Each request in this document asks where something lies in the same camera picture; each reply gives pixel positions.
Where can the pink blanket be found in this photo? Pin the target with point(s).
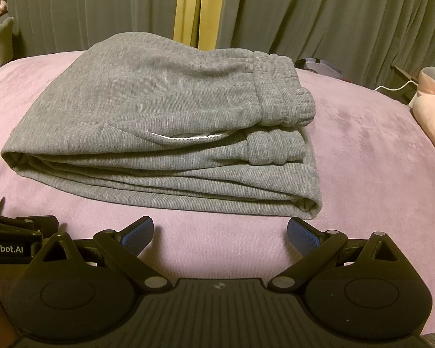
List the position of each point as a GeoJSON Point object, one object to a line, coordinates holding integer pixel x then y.
{"type": "Point", "coordinates": [366, 152]}

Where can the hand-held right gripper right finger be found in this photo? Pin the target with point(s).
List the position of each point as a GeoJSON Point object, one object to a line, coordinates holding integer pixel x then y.
{"type": "Point", "coordinates": [301, 232]}

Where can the grey bag by curtain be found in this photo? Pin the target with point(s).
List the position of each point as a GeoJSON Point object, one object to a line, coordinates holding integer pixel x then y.
{"type": "Point", "coordinates": [322, 68]}

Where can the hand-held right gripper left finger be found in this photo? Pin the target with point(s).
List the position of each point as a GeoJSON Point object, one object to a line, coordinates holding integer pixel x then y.
{"type": "Point", "coordinates": [137, 234]}

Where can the wooden nightstand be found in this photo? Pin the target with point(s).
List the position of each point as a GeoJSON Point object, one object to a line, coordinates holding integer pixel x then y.
{"type": "Point", "coordinates": [402, 76]}

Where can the grey curtain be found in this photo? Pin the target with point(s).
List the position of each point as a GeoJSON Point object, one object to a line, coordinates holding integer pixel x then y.
{"type": "Point", "coordinates": [311, 14]}
{"type": "Point", "coordinates": [94, 7]}

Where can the yellow curtain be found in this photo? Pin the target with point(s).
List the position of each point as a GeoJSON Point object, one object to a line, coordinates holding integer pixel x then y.
{"type": "Point", "coordinates": [188, 7]}

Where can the grey pants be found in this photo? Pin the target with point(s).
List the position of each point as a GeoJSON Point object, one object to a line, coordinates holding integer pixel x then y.
{"type": "Point", "coordinates": [148, 98]}

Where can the pink plush toy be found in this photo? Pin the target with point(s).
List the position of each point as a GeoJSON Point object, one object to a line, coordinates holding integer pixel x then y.
{"type": "Point", "coordinates": [431, 116]}

